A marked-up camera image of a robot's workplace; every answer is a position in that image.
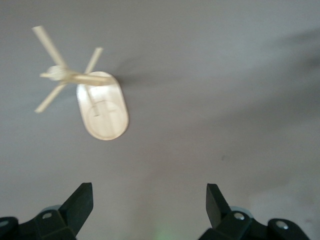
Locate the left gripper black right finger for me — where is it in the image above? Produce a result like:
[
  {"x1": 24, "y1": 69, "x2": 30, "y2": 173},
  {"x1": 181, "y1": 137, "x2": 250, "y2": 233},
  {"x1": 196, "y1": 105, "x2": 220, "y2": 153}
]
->
[{"x1": 199, "y1": 183, "x2": 310, "y2": 240}]

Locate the wooden cup rack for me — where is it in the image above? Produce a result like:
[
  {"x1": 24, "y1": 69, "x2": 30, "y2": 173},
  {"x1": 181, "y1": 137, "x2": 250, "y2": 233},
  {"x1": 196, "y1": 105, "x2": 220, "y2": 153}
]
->
[{"x1": 31, "y1": 24, "x2": 131, "y2": 142}]

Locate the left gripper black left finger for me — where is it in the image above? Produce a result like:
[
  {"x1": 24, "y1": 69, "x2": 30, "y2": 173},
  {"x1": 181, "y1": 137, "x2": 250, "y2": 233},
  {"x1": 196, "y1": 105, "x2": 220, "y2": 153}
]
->
[{"x1": 0, "y1": 182, "x2": 94, "y2": 240}]

